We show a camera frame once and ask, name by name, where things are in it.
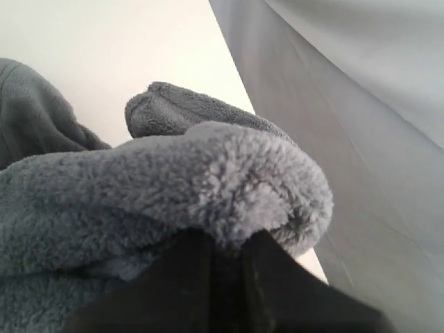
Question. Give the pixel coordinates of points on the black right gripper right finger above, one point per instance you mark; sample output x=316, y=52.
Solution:
x=282, y=296

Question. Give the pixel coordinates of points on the grey fleece towel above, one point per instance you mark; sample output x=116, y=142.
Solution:
x=79, y=217

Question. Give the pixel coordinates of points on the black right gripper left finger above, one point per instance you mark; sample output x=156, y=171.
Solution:
x=171, y=296

